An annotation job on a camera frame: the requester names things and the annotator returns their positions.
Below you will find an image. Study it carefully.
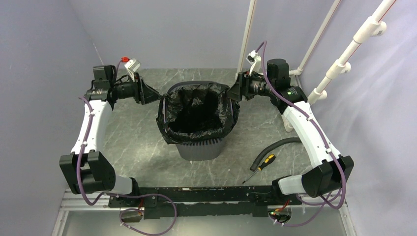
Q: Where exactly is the white PVC pipe frame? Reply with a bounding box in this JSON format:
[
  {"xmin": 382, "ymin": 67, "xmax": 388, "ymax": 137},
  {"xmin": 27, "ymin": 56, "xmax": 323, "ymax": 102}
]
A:
[{"xmin": 247, "ymin": 0, "xmax": 415, "ymax": 136}]

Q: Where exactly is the black corrugated hose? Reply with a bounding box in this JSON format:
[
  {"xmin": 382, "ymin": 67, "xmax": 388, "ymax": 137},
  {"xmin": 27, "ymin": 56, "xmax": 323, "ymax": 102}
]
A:
[{"xmin": 250, "ymin": 137, "xmax": 302, "ymax": 172}]

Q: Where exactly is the aluminium extrusion rail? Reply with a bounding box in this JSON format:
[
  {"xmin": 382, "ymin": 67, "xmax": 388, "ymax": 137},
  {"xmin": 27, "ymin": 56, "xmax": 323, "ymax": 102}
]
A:
[{"xmin": 60, "ymin": 188, "xmax": 113, "ymax": 211}]

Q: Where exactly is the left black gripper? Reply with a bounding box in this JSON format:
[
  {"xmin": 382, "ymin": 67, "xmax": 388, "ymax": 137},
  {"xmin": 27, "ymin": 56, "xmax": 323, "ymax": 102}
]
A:
[{"xmin": 111, "ymin": 72, "xmax": 162, "ymax": 105}]

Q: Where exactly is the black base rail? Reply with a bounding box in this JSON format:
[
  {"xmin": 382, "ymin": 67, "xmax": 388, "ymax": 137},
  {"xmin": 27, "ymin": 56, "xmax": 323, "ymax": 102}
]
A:
[{"xmin": 108, "ymin": 185, "xmax": 301, "ymax": 219}]

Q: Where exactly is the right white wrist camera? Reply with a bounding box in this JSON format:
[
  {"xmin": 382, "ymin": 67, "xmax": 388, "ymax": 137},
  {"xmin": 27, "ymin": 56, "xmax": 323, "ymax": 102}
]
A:
[{"xmin": 246, "ymin": 50, "xmax": 262, "ymax": 75}]

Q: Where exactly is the grey mesh trash bin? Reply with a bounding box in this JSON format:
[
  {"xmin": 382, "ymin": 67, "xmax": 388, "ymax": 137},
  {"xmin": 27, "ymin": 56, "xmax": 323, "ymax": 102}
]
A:
[{"xmin": 161, "ymin": 81, "xmax": 237, "ymax": 162}]

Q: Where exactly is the black trash bag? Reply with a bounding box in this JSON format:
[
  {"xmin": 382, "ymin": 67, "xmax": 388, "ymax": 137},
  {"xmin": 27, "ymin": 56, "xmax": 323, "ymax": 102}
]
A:
[{"xmin": 156, "ymin": 82, "xmax": 241, "ymax": 145}]

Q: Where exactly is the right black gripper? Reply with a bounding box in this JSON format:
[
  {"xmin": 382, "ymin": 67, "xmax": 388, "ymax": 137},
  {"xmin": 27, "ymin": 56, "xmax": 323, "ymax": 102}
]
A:
[{"xmin": 224, "ymin": 69, "xmax": 275, "ymax": 101}]

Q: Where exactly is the yellow black screwdriver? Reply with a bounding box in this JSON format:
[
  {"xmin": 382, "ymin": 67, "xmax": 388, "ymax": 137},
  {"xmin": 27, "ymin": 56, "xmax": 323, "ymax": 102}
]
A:
[{"xmin": 242, "ymin": 154, "xmax": 276, "ymax": 184}]

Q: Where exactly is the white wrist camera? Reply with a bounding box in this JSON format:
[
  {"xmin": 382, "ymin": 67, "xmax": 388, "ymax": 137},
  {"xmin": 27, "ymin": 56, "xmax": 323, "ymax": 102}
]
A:
[
  {"xmin": 246, "ymin": 50, "xmax": 262, "ymax": 75},
  {"xmin": 119, "ymin": 57, "xmax": 141, "ymax": 82}
]

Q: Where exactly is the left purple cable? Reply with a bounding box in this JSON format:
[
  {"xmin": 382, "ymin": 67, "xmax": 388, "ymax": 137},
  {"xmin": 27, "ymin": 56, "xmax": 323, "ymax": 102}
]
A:
[{"xmin": 76, "ymin": 59, "xmax": 178, "ymax": 236}]

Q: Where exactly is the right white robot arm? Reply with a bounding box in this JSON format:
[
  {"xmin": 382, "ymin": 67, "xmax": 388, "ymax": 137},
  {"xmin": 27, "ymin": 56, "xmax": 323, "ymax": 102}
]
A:
[{"xmin": 227, "ymin": 59, "xmax": 354, "ymax": 204}]

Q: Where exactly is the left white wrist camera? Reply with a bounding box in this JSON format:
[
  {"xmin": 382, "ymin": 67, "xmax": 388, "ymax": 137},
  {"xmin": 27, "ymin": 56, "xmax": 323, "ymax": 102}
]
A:
[{"xmin": 119, "ymin": 57, "xmax": 141, "ymax": 82}]

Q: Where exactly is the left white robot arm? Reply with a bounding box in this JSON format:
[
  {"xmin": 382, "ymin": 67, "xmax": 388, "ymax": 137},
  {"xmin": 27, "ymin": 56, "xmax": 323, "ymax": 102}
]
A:
[{"xmin": 59, "ymin": 65, "xmax": 161, "ymax": 207}]

